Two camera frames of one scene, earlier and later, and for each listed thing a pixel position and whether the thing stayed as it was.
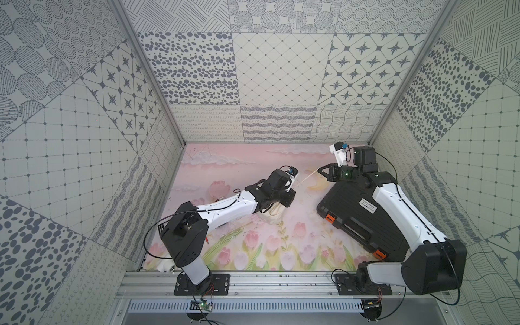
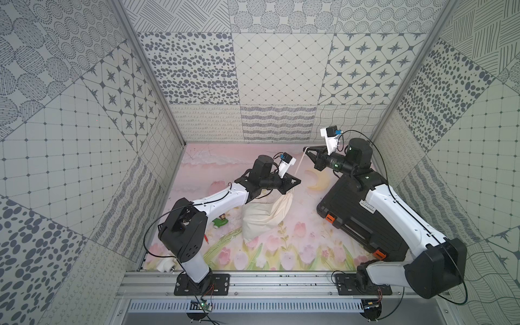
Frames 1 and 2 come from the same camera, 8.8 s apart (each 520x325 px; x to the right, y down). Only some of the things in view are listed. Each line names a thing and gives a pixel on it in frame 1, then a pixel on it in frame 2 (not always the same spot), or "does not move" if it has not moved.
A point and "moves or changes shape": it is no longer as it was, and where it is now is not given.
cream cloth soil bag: [273, 213] moves or changes shape
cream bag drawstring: [300, 182] → [305, 149]
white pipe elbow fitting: [166, 265] does not move
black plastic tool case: [349, 207] does not move
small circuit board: [204, 305] does not move
